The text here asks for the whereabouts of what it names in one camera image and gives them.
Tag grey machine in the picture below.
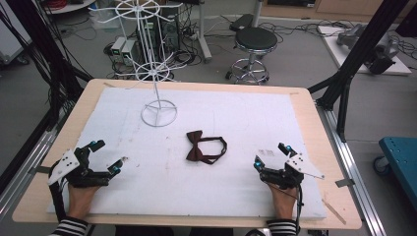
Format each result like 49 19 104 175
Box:
335 23 400 76

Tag black computer tower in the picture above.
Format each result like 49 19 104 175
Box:
159 2 182 55

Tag grey tape strip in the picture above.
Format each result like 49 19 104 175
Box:
334 178 356 189
28 165 52 175

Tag grey table leg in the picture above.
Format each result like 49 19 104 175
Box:
194 0 213 64

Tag dark red bow tie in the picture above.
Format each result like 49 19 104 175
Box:
185 130 228 166

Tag white floor platform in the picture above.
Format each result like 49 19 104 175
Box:
317 25 413 77

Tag black metal frame stand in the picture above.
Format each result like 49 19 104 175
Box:
0 0 93 195
307 0 411 143

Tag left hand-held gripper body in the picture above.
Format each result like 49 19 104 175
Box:
47 146 112 190

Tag thin wooden stick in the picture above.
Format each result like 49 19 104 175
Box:
321 198 347 226

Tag black gripper strap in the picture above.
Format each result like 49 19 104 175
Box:
48 181 68 224

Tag person's left hand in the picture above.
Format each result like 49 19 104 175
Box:
66 182 101 220

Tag black foot pedal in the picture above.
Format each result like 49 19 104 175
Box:
228 13 255 32

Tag blue cart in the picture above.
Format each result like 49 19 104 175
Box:
373 136 417 211

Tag aluminium rail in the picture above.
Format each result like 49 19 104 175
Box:
0 111 62 215
315 103 388 236

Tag black round stool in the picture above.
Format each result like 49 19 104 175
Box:
224 26 279 86

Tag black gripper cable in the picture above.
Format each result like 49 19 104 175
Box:
244 183 305 236

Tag white wire display rack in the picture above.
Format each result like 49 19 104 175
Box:
88 0 185 129

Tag person's right hand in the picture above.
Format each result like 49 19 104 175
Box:
267 182 299 221

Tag wooden table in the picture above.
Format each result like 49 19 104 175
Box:
12 78 363 231

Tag white foam mat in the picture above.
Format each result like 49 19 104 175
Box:
47 87 328 220

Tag person's dark legs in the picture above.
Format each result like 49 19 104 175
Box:
114 225 234 236

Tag small grey power box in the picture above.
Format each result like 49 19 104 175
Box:
110 36 127 57
120 38 138 67

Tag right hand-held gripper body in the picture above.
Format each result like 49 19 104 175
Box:
260 152 327 191

